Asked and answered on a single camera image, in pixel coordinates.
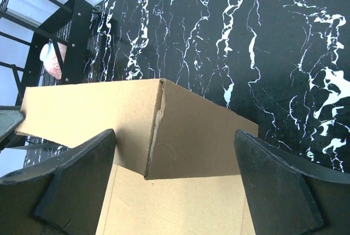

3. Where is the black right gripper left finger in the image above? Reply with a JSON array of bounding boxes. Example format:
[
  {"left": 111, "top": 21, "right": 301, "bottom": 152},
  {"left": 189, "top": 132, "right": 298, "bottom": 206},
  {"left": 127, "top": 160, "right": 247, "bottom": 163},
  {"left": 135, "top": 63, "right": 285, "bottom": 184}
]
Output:
[{"left": 1, "top": 129, "right": 116, "bottom": 234}]

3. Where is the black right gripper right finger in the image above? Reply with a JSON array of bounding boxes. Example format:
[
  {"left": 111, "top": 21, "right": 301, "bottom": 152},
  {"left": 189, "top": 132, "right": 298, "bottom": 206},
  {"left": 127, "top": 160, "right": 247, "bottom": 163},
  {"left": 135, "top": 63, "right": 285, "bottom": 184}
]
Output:
[{"left": 234, "top": 130, "right": 349, "bottom": 234}]

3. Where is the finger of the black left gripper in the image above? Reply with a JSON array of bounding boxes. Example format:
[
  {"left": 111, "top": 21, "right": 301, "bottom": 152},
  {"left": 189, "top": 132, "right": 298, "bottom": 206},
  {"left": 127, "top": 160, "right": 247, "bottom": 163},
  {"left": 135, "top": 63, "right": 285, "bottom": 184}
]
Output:
[{"left": 1, "top": 105, "right": 25, "bottom": 151}]

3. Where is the brown cardboard box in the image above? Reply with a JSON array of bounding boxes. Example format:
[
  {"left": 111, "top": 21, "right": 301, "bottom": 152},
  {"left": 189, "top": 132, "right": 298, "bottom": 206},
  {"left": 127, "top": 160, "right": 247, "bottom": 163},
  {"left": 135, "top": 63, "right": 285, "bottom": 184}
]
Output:
[{"left": 16, "top": 79, "right": 258, "bottom": 234}]

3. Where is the red patterned bowl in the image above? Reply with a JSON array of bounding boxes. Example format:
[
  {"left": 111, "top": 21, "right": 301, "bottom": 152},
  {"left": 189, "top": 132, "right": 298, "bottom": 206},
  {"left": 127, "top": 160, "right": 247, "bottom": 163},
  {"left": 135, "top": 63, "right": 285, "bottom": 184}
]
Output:
[{"left": 39, "top": 43, "right": 62, "bottom": 80}]

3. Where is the black wire dish rack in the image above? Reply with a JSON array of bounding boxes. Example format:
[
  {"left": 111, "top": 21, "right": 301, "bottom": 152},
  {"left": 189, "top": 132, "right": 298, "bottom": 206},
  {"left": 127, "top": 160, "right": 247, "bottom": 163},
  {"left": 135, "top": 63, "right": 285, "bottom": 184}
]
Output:
[{"left": 0, "top": 0, "right": 95, "bottom": 148}]

